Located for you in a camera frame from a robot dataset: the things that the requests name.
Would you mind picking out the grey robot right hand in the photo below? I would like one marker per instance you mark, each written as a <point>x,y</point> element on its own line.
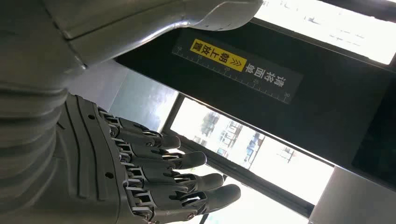
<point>92,173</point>

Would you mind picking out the black inbound scanning machine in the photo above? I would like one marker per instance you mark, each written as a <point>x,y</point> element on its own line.
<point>309,123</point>

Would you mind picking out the black yellow ruler sticker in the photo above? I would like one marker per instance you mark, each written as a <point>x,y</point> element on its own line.
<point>216,55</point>

